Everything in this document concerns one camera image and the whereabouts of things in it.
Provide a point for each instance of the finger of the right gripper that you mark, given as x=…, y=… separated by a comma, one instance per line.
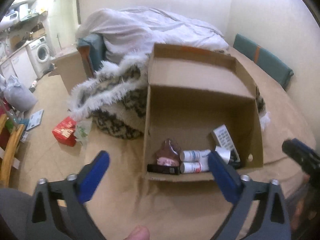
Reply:
x=303, y=155

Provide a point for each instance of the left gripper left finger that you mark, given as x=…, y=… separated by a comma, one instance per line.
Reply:
x=79, y=190

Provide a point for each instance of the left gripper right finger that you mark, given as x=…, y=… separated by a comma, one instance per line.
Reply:
x=240, y=193

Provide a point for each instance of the white power adapter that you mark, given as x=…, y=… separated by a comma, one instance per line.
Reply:
x=225, y=154

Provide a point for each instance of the white pill bottle blue label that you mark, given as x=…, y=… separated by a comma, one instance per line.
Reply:
x=194, y=155

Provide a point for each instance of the white pill bottle red label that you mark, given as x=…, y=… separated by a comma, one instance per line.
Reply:
x=193, y=167

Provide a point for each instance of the black rectangular battery pack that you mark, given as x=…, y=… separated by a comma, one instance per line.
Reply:
x=172, y=170

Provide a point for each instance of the person's right hand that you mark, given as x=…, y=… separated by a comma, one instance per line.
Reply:
x=307, y=206

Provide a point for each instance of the person's left hand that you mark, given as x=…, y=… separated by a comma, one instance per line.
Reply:
x=139, y=233

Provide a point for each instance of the red cardboard package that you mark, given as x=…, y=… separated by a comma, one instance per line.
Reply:
x=64, y=132

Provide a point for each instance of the white remote control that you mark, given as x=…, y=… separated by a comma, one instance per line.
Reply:
x=223, y=139

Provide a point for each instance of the pink pig face toy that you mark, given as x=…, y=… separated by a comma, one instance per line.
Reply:
x=166, y=161

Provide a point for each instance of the maroon hair claw clip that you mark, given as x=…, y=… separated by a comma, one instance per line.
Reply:
x=169, y=148

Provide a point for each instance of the leopard print fur blanket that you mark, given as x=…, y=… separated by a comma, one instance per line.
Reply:
x=116, y=98

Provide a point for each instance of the teal cushion orange stripe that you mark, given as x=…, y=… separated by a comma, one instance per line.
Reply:
x=268, y=62

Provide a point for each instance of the grey plastic bag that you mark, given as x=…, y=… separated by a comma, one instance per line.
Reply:
x=19, y=96

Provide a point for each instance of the brown cardboard box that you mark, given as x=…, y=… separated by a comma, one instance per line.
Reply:
x=191, y=92

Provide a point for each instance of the teal cushion by duvet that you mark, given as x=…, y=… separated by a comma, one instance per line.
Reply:
x=92, y=51

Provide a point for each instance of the white washing machine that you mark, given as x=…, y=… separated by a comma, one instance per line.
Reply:
x=39, y=55

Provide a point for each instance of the white duvet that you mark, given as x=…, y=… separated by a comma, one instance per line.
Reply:
x=137, y=29

